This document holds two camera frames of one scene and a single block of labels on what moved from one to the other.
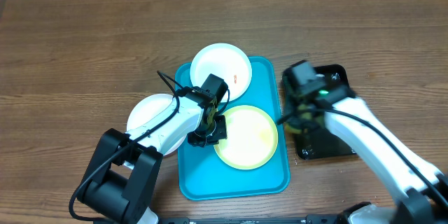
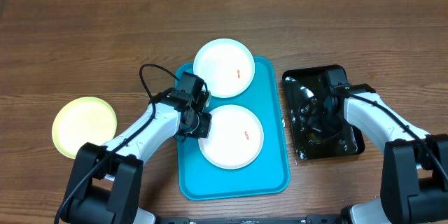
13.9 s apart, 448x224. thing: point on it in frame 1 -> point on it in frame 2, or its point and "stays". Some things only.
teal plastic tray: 202,174 stays
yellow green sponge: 318,120 -> 314,136
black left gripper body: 205,135 -> 199,127
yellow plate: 252,138 -> 82,120
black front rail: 310,219 stays
